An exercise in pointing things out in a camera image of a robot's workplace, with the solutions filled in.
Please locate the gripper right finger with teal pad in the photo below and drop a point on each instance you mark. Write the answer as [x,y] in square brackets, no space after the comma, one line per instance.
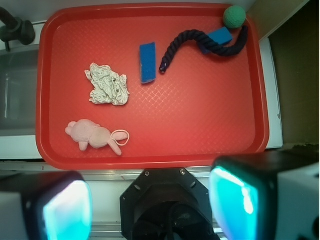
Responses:
[274,195]

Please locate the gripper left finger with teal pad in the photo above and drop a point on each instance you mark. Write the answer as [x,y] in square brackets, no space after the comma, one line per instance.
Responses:
[45,206]

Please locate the crumpled white paper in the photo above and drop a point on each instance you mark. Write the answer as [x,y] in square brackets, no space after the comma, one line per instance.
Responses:
[108,86]

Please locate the pink plush bunny toy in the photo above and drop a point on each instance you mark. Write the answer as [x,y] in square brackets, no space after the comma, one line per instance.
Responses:
[87,133]

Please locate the red plastic tray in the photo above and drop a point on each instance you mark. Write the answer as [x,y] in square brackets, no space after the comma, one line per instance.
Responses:
[202,107]

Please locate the stainless steel sink basin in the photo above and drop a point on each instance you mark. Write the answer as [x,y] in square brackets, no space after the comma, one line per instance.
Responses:
[18,92]

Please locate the blue sponge block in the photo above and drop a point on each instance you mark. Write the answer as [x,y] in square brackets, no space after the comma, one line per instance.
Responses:
[147,53]

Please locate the green textured ball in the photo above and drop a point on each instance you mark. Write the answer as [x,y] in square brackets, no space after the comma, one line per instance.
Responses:
[234,17]

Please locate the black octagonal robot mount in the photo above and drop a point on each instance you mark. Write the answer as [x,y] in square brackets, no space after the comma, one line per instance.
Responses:
[166,204]

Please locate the blue sponge under rope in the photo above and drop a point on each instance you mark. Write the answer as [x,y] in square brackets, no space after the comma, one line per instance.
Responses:
[222,36]

